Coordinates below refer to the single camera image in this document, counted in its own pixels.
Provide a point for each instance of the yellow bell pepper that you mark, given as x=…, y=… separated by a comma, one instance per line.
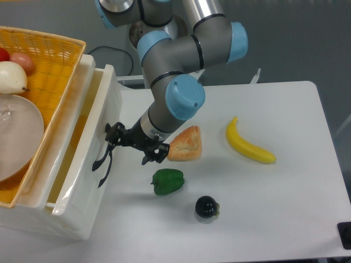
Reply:
x=81, y=122

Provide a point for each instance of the toy bread pastry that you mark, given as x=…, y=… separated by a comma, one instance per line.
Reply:
x=186, y=146

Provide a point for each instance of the green bell pepper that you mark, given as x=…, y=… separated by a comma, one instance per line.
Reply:
x=166, y=181

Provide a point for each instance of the yellow banana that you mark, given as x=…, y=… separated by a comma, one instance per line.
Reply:
x=244, y=147

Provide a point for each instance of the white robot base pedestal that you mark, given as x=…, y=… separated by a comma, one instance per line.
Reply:
x=176, y=28

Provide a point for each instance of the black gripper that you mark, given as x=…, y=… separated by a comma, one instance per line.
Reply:
x=153, y=148

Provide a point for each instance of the white pear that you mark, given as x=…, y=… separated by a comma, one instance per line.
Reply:
x=13, y=78

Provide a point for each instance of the black corner object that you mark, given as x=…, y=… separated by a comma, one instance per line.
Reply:
x=344, y=229

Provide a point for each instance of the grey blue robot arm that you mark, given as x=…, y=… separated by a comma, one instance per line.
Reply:
x=167, y=65

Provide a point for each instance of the dark purple eggplant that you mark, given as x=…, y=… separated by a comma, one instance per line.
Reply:
x=206, y=207

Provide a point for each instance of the white drawer cabinet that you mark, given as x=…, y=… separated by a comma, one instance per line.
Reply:
x=30, y=212

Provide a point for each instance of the beige plate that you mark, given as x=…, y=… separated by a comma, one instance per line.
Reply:
x=22, y=129

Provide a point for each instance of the yellow woven basket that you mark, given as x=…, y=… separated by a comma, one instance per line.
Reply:
x=56, y=58

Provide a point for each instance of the pink peach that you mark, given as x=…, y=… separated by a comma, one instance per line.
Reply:
x=24, y=61

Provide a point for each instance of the red tomato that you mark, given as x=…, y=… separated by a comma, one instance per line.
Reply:
x=4, y=55

